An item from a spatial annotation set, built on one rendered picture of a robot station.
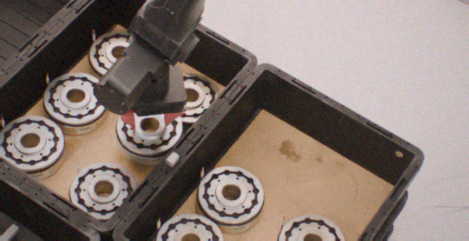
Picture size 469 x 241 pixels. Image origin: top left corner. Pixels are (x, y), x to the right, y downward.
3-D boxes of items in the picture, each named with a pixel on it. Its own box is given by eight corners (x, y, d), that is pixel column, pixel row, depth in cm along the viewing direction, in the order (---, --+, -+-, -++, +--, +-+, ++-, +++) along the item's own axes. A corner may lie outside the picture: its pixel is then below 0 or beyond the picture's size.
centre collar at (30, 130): (28, 124, 160) (28, 121, 160) (53, 140, 159) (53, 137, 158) (7, 145, 158) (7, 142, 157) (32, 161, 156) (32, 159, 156)
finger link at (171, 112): (183, 139, 157) (184, 104, 149) (136, 145, 156) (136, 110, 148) (176, 104, 160) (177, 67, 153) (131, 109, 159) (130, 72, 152)
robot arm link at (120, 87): (203, 34, 136) (152, -5, 136) (157, 93, 130) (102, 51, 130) (177, 73, 147) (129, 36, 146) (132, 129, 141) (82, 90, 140)
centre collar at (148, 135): (146, 108, 160) (146, 105, 159) (172, 124, 159) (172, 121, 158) (127, 129, 157) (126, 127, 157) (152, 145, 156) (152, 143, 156)
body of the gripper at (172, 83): (187, 108, 150) (188, 77, 144) (117, 115, 149) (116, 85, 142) (180, 73, 154) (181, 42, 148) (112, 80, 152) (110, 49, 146)
